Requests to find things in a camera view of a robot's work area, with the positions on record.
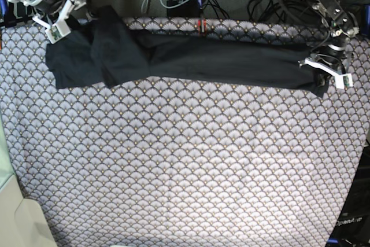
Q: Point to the black OpenArm case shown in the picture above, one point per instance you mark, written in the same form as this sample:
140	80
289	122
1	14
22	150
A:
352	227

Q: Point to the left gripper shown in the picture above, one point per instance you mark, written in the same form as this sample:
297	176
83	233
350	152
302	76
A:
328	57

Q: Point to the fan patterned tablecloth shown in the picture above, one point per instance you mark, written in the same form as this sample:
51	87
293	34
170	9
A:
171	162

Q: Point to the orange table clamp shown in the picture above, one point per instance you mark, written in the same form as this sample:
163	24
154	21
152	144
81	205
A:
202	27

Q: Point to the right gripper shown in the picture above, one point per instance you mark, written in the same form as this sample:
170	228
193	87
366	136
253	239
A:
54	16

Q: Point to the dark grey T-shirt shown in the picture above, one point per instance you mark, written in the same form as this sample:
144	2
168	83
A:
106	50

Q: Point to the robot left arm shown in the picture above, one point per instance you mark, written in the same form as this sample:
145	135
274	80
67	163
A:
338	22

